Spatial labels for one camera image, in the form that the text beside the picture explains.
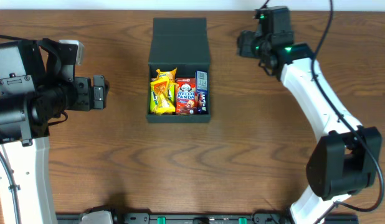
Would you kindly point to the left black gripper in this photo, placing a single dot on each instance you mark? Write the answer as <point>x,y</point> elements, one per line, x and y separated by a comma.
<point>83,93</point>

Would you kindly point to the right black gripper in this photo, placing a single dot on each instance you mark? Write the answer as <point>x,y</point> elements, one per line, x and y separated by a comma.
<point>246,44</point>

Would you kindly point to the small blue candy box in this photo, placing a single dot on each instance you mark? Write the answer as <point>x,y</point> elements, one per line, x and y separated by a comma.
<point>201,81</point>

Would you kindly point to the dark green box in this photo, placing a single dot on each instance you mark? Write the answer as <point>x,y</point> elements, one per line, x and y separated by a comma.
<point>180,43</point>

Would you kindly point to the blue Dairy Milk bar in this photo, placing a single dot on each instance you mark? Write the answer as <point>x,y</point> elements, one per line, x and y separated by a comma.
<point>202,103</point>

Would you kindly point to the large yellow snack packet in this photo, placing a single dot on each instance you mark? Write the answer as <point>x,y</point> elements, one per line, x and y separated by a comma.
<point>161,104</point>

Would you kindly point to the red Hello Panda box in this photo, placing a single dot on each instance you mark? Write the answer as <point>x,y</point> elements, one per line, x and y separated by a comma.
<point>186,96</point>

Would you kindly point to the small yellow snack packet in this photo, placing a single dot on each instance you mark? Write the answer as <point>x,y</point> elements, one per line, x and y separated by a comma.
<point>171,75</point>

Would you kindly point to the green Pretz box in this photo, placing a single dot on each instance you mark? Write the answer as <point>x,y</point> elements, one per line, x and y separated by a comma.
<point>171,93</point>

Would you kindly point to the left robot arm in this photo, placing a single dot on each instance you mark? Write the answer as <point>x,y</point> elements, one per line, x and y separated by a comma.
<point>38,87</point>

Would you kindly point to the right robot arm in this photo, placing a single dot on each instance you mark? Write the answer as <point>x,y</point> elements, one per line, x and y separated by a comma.
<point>346,157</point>

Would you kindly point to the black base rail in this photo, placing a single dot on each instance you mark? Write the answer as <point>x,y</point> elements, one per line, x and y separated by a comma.
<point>198,218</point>

